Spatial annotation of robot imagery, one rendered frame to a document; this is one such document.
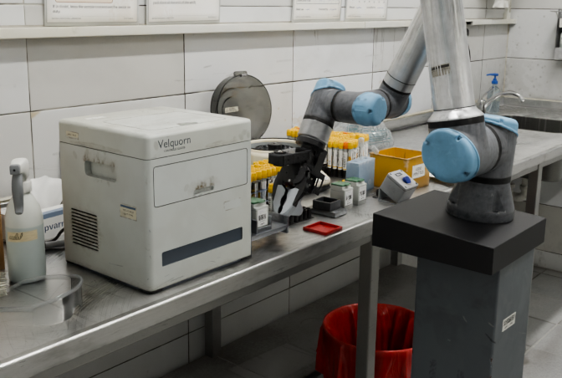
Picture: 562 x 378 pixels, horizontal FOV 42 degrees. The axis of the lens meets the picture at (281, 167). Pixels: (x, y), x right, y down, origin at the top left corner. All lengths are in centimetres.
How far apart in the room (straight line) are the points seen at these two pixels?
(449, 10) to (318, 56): 124
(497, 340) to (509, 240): 25
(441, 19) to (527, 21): 266
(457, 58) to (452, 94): 7
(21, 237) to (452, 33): 93
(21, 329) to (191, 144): 44
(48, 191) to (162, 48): 60
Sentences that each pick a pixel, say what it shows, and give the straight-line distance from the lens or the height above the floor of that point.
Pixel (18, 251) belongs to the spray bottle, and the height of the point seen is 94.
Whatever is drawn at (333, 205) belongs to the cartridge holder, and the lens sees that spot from 188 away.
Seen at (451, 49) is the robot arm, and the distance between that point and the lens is 154.
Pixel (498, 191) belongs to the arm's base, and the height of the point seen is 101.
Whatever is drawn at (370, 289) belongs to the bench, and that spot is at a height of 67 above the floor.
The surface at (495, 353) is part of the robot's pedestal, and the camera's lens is 174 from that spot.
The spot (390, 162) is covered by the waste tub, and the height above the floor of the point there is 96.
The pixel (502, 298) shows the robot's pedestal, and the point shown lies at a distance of 170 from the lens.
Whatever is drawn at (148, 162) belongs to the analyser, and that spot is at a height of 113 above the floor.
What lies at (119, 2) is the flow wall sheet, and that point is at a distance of 206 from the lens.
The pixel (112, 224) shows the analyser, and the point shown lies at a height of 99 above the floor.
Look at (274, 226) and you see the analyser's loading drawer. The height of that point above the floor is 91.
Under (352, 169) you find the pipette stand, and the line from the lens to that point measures 205.
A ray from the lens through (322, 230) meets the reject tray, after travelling 176.
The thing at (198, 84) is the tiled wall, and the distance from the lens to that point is 228.
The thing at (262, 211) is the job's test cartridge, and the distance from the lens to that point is 160.
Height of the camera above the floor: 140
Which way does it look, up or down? 13 degrees down
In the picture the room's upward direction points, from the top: 1 degrees clockwise
